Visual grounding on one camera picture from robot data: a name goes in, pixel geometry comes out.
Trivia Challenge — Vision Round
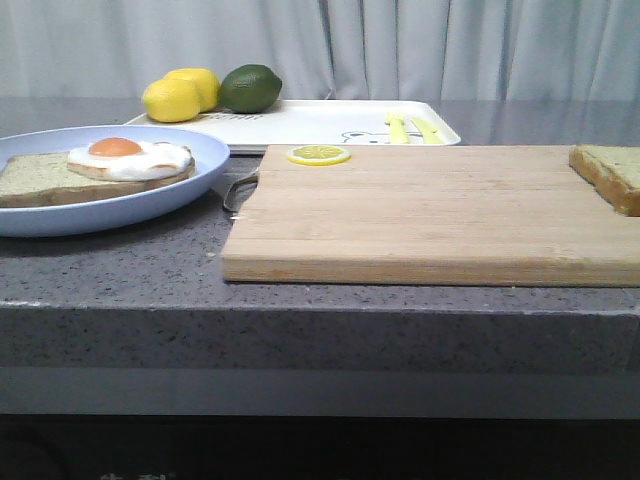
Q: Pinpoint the blue plate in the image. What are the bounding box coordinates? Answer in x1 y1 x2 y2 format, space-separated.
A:
1 125 230 238

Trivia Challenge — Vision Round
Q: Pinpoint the bread slice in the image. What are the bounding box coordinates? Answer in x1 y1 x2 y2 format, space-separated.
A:
1 152 195 208
569 144 639 217

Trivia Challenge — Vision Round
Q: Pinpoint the white rectangular tray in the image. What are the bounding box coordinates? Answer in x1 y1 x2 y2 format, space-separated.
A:
122 99 462 156

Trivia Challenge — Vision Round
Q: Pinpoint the lemon slice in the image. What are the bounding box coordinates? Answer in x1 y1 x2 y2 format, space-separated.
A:
286 144 351 166

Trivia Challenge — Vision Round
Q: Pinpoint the yellow plastic fork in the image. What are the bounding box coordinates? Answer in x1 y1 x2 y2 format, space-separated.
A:
385 112 410 145

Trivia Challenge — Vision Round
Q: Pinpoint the wooden cutting board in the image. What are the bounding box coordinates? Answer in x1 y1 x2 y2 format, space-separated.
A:
221 145 639 287

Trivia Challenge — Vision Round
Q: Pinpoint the yellow plastic knife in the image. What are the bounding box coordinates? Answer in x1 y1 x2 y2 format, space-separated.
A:
411 117 444 145

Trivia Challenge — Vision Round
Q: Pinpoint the green lime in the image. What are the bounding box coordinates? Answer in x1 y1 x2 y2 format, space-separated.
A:
219 64 283 114

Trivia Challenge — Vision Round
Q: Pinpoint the rear yellow lemon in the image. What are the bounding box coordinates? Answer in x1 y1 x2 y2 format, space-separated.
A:
165 67 221 113

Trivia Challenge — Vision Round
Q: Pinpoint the yellow lemon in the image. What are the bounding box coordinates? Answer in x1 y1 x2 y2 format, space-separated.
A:
165 67 221 113
141 78 201 123

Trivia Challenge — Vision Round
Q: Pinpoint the front yellow lemon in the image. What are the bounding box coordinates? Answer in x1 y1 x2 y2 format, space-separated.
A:
141 78 201 123

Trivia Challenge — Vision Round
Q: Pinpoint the fried egg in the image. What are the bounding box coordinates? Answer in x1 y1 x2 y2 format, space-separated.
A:
67 137 194 181

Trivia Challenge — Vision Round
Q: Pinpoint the grey curtain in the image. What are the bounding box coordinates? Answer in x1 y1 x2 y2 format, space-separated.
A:
1 1 639 101

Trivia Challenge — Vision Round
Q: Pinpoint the metal cutting board handle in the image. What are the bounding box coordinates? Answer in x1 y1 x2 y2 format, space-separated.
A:
222 168 260 214

